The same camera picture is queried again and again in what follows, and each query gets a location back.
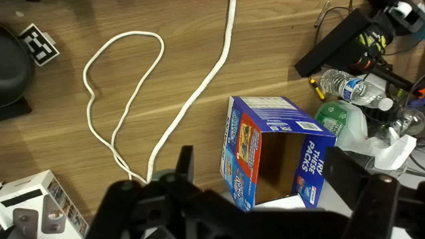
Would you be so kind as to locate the small yellow marker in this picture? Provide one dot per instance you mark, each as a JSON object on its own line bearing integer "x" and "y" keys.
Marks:
{"x": 316, "y": 88}

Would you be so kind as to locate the clear glass jar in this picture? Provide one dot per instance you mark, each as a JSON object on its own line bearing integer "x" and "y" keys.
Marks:
{"x": 412, "y": 121}

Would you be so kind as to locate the crumpled white tissue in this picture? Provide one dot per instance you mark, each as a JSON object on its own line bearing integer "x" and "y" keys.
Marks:
{"x": 393, "y": 150}

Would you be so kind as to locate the clear plastic water bottle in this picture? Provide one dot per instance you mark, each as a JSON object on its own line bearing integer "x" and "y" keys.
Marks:
{"x": 346, "y": 84}

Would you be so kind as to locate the white product box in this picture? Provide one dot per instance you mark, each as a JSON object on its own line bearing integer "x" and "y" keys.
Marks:
{"x": 35, "y": 186}

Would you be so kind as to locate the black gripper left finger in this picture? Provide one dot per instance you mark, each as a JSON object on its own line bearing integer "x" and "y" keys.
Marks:
{"x": 133, "y": 213}

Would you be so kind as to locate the long black rectangular bar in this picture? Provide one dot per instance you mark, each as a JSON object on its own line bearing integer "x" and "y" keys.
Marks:
{"x": 336, "y": 40}

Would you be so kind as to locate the black device with white roll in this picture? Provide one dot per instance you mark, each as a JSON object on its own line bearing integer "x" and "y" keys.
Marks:
{"x": 405, "y": 13}

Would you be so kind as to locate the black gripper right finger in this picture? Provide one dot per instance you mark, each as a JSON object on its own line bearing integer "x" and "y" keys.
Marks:
{"x": 380, "y": 207}

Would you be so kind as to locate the blue cardboard snack box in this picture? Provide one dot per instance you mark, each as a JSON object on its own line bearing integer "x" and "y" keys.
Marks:
{"x": 241, "y": 141}

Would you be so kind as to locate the black white fiducial tag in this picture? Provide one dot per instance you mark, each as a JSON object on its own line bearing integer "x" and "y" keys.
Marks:
{"x": 39, "y": 44}

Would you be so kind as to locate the black frying pan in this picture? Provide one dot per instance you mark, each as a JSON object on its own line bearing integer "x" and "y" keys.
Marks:
{"x": 11, "y": 67}

